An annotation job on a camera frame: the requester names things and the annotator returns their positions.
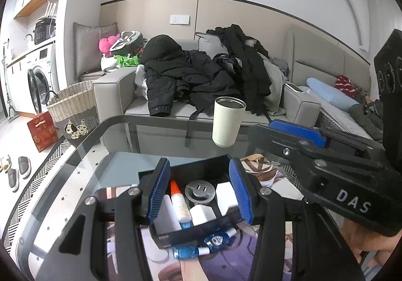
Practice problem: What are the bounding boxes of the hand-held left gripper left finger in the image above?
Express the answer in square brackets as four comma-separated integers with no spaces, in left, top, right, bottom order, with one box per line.
[33,158,172,281]

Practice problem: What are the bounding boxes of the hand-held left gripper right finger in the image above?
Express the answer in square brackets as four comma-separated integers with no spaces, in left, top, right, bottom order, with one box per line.
[229,158,366,281]

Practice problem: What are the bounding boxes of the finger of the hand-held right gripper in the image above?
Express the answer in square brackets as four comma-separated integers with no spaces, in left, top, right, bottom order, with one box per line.
[249,125,355,175]
[269,119,386,156]

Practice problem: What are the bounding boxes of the glue bottle orange-red cap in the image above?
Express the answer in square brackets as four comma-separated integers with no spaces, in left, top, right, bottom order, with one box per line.
[170,181,192,229]

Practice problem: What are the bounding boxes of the white tube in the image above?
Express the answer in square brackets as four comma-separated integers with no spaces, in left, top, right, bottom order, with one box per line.
[155,196,183,235]

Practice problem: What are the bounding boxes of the grey round plug adapter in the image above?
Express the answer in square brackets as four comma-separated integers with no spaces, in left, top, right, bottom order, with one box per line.
[185,181,216,205]

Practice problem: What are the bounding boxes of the black storage box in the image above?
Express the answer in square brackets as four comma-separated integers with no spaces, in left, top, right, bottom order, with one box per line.
[138,154,248,250]

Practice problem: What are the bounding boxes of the small white charger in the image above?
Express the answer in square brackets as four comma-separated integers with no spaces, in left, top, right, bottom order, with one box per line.
[190,204,217,227]

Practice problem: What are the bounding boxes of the person's right hand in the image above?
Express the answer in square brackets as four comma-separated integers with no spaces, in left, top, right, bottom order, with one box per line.
[340,216,398,267]

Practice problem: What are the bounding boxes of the large white charger cube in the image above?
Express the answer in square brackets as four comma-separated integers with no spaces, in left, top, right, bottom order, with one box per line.
[216,182,240,216]

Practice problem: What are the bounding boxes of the white tumbler cup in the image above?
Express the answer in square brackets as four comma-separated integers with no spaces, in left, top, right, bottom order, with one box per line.
[212,96,246,147]

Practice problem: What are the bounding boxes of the blue pillow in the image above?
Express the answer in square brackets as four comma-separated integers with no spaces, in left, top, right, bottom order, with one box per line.
[306,78,359,113]

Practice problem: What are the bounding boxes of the grey garment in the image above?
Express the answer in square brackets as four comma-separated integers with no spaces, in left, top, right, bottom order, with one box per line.
[261,58,290,116]

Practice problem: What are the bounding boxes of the small blue bottle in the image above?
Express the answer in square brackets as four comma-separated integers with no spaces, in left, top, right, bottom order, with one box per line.
[173,245,210,262]
[204,228,237,249]

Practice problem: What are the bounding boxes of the red patterned cloth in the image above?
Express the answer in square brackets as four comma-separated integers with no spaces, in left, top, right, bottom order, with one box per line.
[334,75,358,99]

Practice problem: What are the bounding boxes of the dark green clothes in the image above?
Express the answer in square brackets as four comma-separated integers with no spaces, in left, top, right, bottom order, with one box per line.
[348,100,384,141]

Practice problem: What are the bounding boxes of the black clothes pile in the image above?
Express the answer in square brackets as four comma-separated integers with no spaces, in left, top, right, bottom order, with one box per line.
[206,24,272,116]

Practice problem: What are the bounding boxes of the printed desk mat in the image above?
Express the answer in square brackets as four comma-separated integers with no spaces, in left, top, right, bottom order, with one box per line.
[104,155,346,281]

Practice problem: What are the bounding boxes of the grey sofa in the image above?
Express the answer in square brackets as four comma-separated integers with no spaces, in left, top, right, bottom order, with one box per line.
[78,25,385,153]

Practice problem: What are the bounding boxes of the spotted plush slippers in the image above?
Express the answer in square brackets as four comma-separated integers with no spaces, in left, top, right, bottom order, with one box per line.
[64,119,89,140]

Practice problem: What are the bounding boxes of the black puffer jacket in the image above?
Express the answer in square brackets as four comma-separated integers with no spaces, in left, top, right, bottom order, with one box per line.
[138,34,243,117]

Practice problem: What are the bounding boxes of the black white patterned rug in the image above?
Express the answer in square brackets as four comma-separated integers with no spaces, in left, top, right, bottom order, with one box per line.
[0,138,73,253]

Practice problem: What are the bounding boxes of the wicker basket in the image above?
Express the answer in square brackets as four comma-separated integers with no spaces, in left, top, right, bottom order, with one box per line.
[47,80,96,131]

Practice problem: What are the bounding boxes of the red gift bag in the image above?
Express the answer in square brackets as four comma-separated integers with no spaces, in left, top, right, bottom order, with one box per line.
[27,111,59,153]

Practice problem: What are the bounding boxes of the green cloth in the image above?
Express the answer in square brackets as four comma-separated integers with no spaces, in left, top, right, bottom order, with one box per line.
[115,54,139,67]

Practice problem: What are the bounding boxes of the white cloth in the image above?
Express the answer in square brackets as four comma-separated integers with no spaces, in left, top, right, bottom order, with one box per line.
[100,55,119,73]

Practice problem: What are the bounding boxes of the pink plush toy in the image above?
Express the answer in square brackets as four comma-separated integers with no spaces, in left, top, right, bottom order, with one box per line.
[99,34,121,56]

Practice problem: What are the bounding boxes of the grey pillow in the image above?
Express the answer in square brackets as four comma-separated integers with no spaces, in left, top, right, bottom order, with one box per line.
[73,22,120,76]

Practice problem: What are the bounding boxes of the white washing machine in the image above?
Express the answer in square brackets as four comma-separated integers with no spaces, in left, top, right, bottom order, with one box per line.
[27,41,60,113]

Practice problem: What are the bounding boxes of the white counter cabinet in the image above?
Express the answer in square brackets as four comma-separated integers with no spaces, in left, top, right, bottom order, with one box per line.
[6,55,29,116]

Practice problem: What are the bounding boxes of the mop stand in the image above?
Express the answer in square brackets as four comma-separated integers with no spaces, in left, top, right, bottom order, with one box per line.
[2,45,20,122]

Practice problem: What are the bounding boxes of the black countertop appliance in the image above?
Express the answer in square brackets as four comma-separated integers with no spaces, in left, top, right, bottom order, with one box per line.
[34,18,57,45]

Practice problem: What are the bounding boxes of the white router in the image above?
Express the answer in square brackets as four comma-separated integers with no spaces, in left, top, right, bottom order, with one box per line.
[44,2,59,20]

